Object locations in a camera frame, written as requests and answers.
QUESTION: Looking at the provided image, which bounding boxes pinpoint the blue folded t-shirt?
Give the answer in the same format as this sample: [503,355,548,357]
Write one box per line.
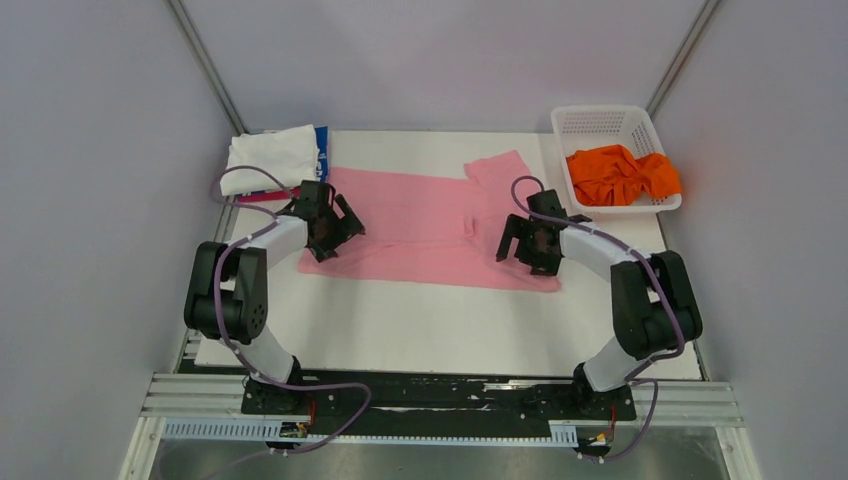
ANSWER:
[314,126,329,183]

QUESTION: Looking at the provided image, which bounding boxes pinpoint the silver aluminium front rail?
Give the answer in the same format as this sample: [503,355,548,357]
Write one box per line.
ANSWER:
[140,373,745,428]

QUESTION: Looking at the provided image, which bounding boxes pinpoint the white slotted cable duct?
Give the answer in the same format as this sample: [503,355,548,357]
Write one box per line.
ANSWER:
[162,417,579,447]

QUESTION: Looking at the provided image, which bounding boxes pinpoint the silver aluminium frame post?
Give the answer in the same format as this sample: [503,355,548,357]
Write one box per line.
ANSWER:
[645,0,724,118]
[164,0,248,135]

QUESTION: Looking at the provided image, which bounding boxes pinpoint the silver aluminium frame post left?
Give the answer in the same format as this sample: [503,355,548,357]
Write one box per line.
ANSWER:
[164,0,248,135]

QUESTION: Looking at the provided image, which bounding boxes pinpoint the white folded t-shirt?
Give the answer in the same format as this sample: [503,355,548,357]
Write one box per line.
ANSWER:
[219,124,319,196]

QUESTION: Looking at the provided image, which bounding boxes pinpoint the white plastic basket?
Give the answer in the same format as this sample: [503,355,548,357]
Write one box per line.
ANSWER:
[550,105,682,215]

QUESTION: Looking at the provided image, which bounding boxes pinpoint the silver aluminium frame post right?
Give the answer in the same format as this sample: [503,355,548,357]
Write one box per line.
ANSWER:
[645,0,724,118]

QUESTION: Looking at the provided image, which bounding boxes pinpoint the pink t-shirt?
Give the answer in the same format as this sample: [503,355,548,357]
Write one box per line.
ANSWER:
[298,151,561,293]

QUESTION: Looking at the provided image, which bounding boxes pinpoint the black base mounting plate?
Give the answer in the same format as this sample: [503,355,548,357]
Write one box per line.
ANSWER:
[178,360,638,440]

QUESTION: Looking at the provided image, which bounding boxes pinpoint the orange t-shirt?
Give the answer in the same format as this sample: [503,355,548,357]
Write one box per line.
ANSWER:
[566,144,683,207]

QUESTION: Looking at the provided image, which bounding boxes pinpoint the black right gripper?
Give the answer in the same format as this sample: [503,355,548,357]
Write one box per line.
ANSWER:
[497,215,561,277]

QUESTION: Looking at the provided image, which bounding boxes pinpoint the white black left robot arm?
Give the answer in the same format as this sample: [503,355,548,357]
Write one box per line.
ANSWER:
[183,181,365,415]

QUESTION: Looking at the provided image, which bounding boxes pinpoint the magenta folded t-shirt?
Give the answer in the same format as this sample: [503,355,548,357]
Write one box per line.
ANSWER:
[236,187,299,203]

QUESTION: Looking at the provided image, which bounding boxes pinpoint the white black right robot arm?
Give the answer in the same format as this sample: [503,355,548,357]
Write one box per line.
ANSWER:
[496,190,703,418]

